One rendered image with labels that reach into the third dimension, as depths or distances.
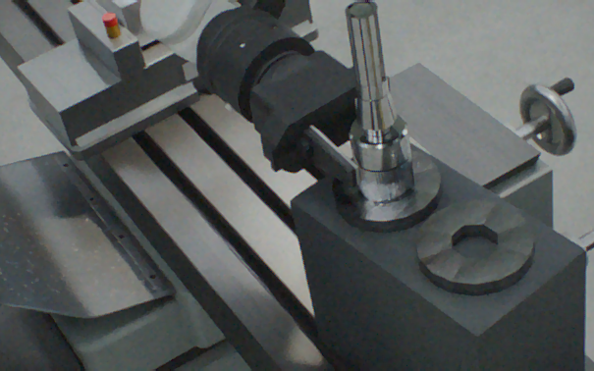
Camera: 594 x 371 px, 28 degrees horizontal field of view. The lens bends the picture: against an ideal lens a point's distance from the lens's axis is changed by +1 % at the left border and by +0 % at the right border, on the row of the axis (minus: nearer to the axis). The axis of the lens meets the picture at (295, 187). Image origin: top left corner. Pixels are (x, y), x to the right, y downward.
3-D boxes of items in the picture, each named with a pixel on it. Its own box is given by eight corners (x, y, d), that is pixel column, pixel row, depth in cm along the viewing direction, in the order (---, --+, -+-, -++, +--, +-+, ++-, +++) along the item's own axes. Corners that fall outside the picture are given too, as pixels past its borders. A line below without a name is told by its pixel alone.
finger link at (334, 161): (360, 188, 95) (314, 151, 99) (357, 161, 93) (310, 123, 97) (345, 198, 95) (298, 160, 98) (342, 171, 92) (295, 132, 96)
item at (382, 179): (424, 174, 96) (419, 127, 93) (396, 209, 94) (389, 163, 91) (376, 158, 99) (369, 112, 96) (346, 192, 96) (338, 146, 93)
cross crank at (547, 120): (544, 119, 185) (543, 58, 177) (597, 156, 177) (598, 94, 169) (463, 164, 180) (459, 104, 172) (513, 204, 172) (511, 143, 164)
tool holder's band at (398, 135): (419, 127, 93) (418, 117, 92) (389, 163, 91) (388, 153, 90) (369, 112, 96) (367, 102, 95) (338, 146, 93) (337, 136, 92)
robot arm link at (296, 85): (267, 119, 93) (185, 52, 101) (281, 203, 100) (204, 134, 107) (388, 48, 98) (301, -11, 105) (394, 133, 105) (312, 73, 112)
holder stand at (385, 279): (410, 272, 116) (390, 116, 103) (587, 398, 102) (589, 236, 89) (318, 342, 111) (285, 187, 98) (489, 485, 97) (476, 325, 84)
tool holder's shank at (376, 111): (405, 120, 92) (391, 2, 85) (384, 144, 91) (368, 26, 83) (371, 110, 94) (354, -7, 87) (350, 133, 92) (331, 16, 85)
